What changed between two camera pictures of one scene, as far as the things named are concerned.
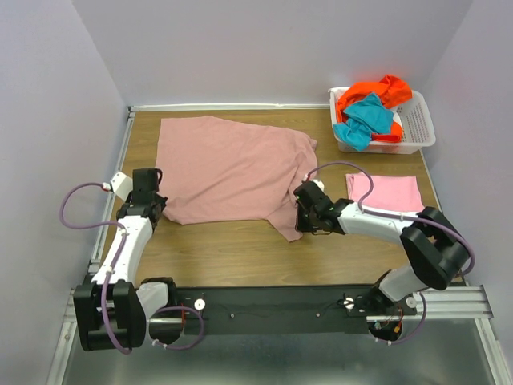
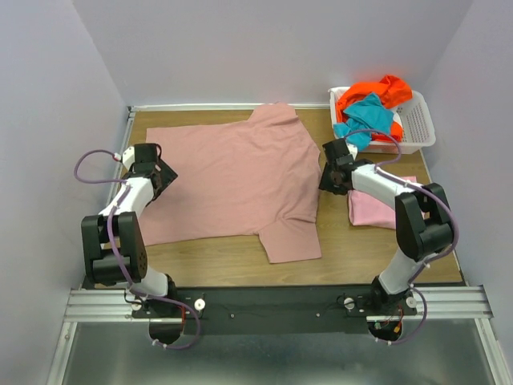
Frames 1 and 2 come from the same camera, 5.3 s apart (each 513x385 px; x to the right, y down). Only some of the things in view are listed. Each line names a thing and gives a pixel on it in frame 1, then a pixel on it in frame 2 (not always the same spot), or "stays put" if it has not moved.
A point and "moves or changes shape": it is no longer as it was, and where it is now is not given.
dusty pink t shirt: [215, 169] moves or changes shape
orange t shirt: [389, 90] stays put
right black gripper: [301, 226] to [325, 184]
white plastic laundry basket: [415, 117] stays put
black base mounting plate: [287, 309] stays put
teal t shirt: [365, 118] stays put
